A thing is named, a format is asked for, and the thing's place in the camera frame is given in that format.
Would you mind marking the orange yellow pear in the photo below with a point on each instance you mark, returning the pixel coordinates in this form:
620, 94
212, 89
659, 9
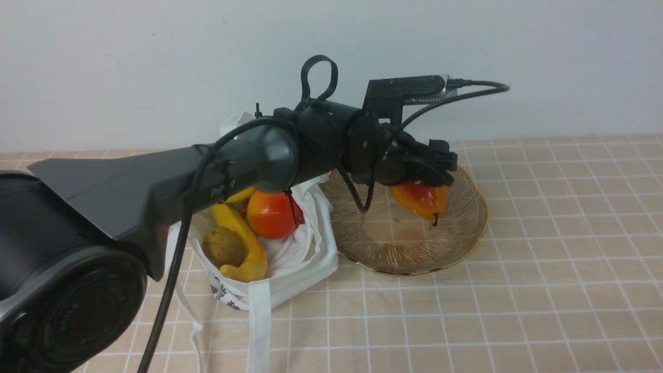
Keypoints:
426, 201

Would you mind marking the ribbed glass plate gold rim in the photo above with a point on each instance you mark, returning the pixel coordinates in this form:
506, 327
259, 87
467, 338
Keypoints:
390, 239

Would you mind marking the yellow lemon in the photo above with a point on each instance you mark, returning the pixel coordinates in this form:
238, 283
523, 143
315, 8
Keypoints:
242, 196

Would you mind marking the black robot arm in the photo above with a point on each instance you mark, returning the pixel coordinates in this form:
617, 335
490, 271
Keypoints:
80, 237

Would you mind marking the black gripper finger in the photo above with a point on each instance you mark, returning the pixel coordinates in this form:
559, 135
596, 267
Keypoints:
441, 154

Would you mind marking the white cloth tote bag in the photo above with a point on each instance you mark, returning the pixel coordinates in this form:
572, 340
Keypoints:
295, 263

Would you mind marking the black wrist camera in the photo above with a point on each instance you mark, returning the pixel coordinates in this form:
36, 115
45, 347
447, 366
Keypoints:
386, 98

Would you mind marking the red orange round fruit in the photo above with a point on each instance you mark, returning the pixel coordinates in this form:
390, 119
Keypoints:
273, 216

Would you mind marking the yellow banana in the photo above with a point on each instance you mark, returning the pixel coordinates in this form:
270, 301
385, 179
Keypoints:
254, 266

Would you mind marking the brown kiwi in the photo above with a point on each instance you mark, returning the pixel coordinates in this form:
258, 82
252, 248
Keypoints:
222, 246

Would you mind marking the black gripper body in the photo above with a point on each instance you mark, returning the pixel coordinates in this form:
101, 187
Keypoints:
373, 156

